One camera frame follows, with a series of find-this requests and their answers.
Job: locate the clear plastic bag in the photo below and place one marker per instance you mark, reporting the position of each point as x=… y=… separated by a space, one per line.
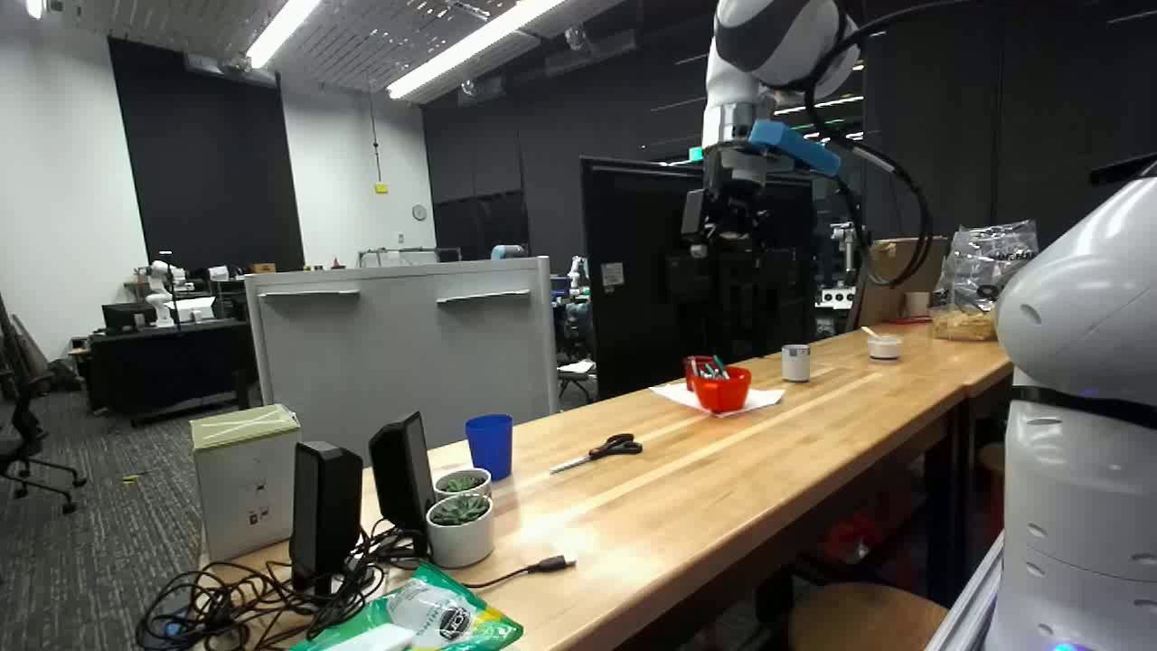
x=974 y=277

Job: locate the orange bowl with handle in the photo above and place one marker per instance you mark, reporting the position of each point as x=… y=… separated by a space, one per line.
x=723 y=391

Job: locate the black speaker front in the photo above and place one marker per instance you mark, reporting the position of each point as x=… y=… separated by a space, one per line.
x=328 y=512

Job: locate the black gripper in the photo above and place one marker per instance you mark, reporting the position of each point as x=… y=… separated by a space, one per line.
x=733 y=205

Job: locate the cardboard box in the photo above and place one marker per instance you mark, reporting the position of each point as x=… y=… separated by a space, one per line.
x=888 y=282

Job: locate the blue plastic cup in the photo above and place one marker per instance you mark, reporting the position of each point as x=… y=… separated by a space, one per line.
x=492 y=443

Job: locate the black speaker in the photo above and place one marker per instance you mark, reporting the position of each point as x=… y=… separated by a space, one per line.
x=404 y=470
x=328 y=512

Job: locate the green wipes packet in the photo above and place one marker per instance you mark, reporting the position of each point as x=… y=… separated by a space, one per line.
x=424 y=613

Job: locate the white paper sheet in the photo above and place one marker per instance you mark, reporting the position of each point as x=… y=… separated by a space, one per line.
x=689 y=399

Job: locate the black office chair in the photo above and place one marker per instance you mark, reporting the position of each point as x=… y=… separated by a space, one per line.
x=26 y=453

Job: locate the white box green lid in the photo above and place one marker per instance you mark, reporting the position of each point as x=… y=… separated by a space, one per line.
x=243 y=473

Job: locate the round wooden stool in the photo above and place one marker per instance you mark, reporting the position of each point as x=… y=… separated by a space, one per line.
x=862 y=615

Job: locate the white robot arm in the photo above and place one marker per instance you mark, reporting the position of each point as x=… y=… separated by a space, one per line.
x=1077 y=323

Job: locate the small white bowl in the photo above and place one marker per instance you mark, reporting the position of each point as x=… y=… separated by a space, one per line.
x=885 y=348

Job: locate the black handled scissors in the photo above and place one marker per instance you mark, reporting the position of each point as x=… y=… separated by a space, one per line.
x=612 y=446

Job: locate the small white cup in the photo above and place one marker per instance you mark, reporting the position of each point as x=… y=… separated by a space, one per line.
x=797 y=363

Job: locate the white pot rear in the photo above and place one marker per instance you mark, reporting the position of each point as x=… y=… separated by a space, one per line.
x=465 y=483

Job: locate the black speaker rear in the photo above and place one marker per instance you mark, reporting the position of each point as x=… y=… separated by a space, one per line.
x=404 y=470

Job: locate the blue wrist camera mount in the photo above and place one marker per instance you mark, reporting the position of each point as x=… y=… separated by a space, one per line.
x=783 y=137

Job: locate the black desk background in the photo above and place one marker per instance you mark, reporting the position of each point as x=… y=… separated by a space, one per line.
x=155 y=370

